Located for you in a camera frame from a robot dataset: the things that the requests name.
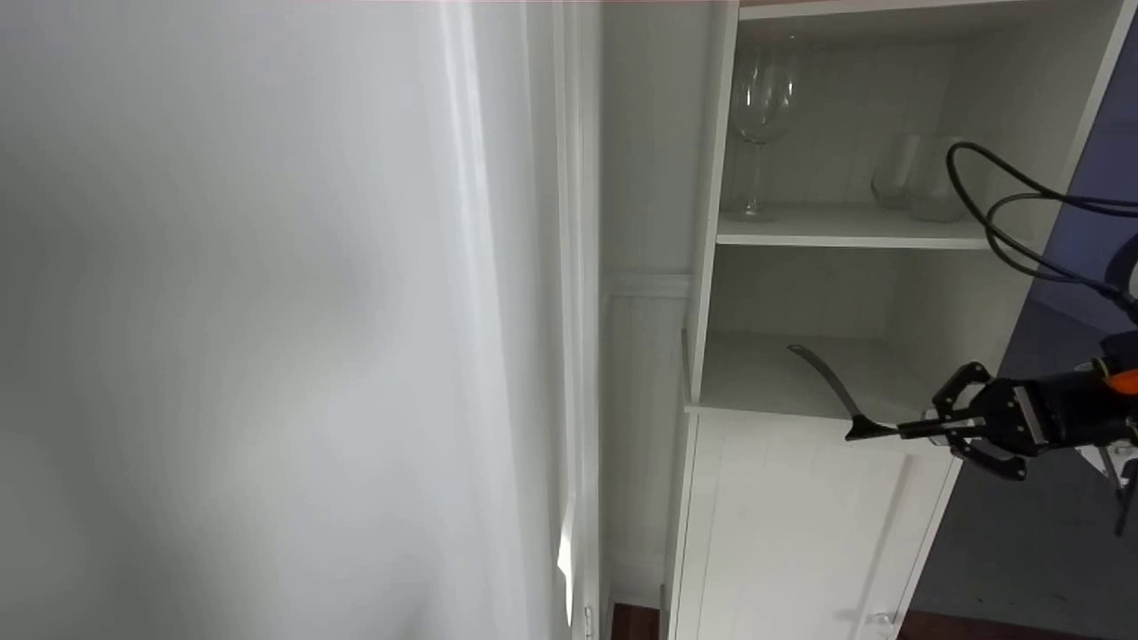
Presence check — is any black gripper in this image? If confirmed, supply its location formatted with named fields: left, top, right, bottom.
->
left=933, top=364, right=1138, bottom=480

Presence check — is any black slotted spatula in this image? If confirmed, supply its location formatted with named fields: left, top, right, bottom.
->
left=785, top=345, right=947, bottom=439

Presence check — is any white shelf cabinet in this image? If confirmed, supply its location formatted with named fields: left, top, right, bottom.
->
left=669, top=0, right=1133, bottom=640

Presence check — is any clear stemless glass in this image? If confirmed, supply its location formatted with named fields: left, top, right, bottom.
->
left=871, top=136, right=964, bottom=225

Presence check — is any clear wine glass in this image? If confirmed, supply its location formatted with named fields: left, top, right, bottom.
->
left=734, top=42, right=796, bottom=219

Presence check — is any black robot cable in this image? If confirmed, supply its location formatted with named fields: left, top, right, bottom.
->
left=944, top=138, right=1138, bottom=313

